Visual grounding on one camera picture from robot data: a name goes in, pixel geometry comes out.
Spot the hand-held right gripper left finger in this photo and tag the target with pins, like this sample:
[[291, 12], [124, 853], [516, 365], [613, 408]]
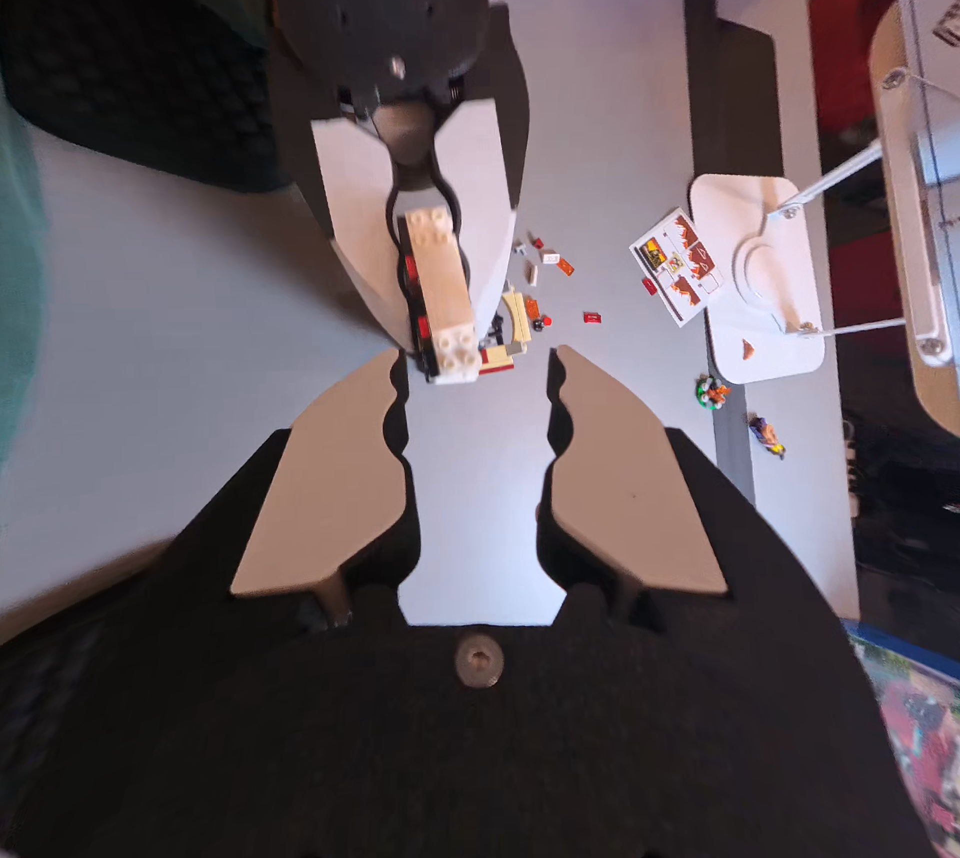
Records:
[[330, 498]]

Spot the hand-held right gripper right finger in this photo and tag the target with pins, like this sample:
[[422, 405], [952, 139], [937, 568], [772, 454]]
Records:
[[630, 498]]

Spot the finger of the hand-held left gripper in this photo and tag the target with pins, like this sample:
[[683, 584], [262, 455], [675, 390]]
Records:
[[352, 198], [487, 198]]

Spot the red tan brick toy truck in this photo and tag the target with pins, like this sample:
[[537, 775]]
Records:
[[439, 265]]

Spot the grey desk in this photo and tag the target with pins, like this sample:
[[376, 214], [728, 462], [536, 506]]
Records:
[[600, 85]]

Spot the brick campfire on green base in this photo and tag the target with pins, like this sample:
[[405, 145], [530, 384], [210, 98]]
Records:
[[709, 394]]

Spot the purple toy minifigure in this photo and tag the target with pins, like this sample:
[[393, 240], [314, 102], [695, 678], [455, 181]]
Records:
[[765, 434]]

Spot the sticker sheet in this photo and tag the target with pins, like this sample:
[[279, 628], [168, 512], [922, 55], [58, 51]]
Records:
[[667, 250]]

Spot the blue toy set box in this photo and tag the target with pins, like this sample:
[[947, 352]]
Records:
[[922, 738]]

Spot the white metal rack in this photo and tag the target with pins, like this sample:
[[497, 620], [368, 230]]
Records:
[[911, 213]]

